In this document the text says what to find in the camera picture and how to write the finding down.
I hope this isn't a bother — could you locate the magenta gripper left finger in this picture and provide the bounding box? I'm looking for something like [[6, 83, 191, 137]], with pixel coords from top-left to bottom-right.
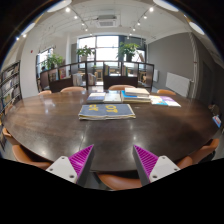
[[47, 145, 94, 186]]

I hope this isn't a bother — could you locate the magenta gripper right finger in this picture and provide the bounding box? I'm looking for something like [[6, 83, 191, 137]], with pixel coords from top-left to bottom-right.
[[133, 145, 180, 186]]

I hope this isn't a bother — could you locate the grey towel with yellow print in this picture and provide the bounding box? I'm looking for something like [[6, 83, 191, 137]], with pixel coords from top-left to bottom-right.
[[78, 104, 136, 120]]

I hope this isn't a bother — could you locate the orange chair near front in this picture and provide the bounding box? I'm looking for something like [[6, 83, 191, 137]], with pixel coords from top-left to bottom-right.
[[98, 174, 142, 190]]

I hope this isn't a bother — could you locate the orange chair front right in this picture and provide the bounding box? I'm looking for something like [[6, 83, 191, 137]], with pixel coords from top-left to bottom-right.
[[176, 139, 219, 169]]

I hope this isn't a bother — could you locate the orange chair front left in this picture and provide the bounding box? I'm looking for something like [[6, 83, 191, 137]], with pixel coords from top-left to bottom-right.
[[3, 128, 51, 170]]

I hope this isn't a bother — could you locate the colourful magazine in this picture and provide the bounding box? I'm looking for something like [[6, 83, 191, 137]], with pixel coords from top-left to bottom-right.
[[150, 95, 180, 107]]

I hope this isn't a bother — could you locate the dark blue book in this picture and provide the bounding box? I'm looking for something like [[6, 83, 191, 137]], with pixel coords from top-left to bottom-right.
[[87, 92, 106, 103]]

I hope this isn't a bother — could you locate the stack of blue white books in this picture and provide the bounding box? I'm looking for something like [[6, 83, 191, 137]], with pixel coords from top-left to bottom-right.
[[121, 88, 150, 103]]

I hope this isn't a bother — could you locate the orange chair far right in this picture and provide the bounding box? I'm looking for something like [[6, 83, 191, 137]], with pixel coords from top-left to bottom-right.
[[157, 89, 176, 95]]

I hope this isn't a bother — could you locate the white open book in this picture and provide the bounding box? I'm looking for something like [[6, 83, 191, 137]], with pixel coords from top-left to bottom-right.
[[104, 93, 122, 103]]

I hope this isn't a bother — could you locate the orange chair far centre-left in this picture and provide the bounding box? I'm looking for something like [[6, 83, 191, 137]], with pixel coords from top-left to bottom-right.
[[60, 86, 85, 93]]

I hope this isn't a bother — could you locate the orange chair far left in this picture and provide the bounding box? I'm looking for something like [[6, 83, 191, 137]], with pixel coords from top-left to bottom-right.
[[38, 90, 52, 96]]

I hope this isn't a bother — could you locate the orange chair far centre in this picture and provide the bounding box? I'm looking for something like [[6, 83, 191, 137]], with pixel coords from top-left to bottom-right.
[[108, 85, 136, 90]]

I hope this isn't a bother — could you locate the dark partition shelf unit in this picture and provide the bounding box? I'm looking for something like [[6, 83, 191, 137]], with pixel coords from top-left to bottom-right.
[[39, 60, 154, 92]]

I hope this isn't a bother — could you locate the potted plant by window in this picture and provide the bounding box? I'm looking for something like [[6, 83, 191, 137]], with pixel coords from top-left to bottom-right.
[[42, 54, 63, 70]]

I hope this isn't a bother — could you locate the potted plant left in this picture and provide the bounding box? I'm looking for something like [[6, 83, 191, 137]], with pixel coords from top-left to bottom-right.
[[77, 45, 95, 62]]

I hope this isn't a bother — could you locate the potted plant right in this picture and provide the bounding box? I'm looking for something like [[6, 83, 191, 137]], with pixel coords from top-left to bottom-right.
[[117, 42, 139, 62]]

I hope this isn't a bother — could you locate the ceiling air conditioner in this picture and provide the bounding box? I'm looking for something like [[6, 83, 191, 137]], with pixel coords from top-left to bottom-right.
[[96, 15, 117, 28]]

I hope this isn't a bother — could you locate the white wall radiator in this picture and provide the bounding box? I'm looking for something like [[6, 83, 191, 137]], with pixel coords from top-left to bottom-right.
[[166, 72, 191, 97]]

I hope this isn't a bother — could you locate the bookshelf on left wall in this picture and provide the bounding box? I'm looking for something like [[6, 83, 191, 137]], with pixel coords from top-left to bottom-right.
[[0, 61, 22, 114]]

